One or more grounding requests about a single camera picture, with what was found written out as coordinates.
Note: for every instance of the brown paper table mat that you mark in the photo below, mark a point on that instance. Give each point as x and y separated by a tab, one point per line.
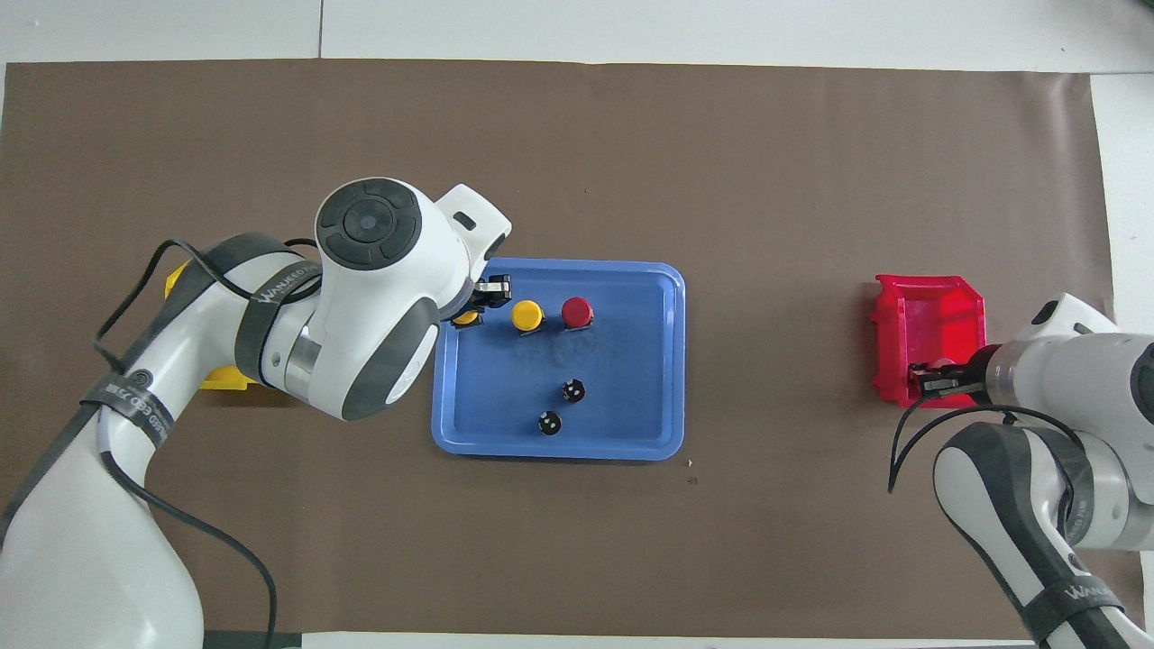
721	135

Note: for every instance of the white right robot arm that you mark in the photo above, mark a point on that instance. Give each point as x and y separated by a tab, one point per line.
1082	379

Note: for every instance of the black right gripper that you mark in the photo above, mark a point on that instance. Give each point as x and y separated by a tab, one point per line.
975	374

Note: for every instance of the yellow push button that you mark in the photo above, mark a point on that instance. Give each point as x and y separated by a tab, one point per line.
527	315
466	316

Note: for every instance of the black cylindrical capacitor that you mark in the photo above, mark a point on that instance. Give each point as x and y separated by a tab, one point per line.
573	390
550	423

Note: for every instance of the red plastic bin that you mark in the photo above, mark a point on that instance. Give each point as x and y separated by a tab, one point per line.
947	315

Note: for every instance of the yellow plastic bin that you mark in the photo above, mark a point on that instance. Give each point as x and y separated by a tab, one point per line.
176	284

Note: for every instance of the red push button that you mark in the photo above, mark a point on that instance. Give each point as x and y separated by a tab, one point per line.
577	312
940	362

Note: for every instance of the blue plastic tray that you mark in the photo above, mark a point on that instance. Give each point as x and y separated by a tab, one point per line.
613	361

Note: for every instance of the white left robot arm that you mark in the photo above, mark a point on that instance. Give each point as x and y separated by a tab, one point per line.
90	559

